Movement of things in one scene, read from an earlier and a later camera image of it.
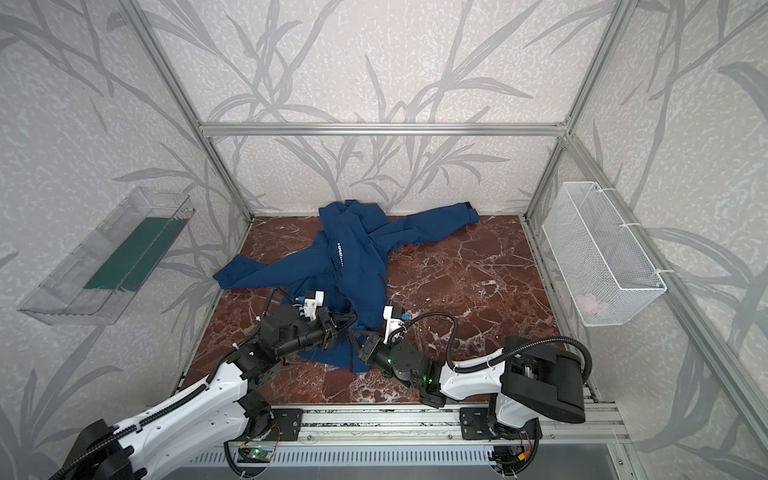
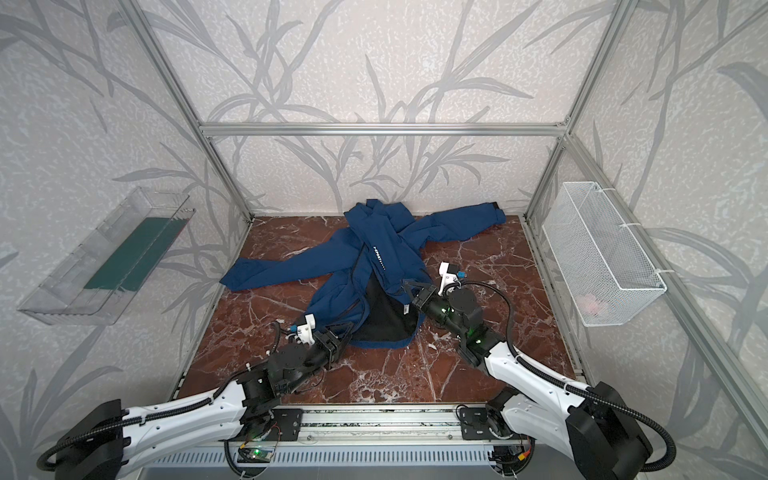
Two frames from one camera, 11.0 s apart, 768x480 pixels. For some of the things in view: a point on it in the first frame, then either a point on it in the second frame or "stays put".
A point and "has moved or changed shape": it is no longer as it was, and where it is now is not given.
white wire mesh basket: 607,274 stays put
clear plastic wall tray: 100,280 stays put
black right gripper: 370,348 → 422,296
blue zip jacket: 344,271 has moved or changed shape
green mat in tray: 134,262 stays put
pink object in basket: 589,302 stays put
